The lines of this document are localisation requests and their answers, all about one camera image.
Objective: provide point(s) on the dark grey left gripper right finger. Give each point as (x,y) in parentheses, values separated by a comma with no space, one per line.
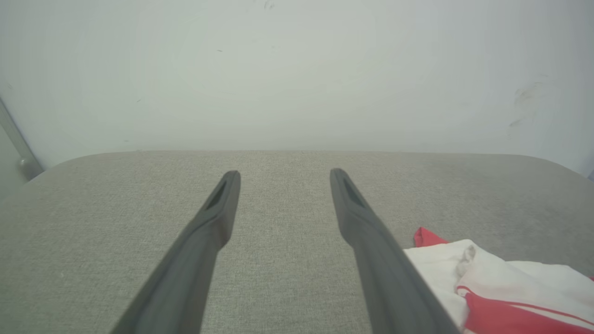
(380,264)

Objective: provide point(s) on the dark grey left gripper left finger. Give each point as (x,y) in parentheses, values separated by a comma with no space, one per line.
(190,264)

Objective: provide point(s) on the red and white jersey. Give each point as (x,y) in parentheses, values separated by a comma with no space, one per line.
(501,287)

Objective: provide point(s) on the grey metal pole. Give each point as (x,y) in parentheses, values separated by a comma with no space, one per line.
(18,148)

